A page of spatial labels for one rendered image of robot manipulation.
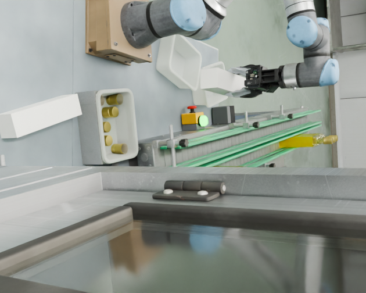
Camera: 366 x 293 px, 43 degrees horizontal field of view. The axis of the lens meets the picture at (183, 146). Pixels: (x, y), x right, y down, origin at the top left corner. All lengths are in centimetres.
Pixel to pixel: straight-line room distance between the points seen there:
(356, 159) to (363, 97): 93
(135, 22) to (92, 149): 41
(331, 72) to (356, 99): 597
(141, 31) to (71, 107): 34
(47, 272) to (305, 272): 14
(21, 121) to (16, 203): 82
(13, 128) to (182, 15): 58
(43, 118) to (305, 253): 107
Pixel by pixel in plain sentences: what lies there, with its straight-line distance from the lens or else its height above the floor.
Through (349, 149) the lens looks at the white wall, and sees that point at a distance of 744.
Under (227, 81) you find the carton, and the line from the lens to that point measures 151.
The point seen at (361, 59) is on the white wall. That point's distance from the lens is 734.
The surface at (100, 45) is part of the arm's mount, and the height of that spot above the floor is 81.
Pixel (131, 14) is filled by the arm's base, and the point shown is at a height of 89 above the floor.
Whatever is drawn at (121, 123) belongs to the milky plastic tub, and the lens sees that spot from 154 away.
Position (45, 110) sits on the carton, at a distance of 129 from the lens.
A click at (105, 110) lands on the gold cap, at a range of 150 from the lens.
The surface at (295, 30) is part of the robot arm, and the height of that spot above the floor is 139.
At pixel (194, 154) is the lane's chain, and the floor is 88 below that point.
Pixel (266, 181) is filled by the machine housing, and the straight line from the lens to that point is 40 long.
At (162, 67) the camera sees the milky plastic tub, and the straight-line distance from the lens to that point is 178.
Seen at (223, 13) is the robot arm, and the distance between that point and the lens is 156.
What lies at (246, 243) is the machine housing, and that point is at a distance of 29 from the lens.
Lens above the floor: 176
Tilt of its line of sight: 31 degrees down
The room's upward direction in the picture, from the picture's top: 89 degrees clockwise
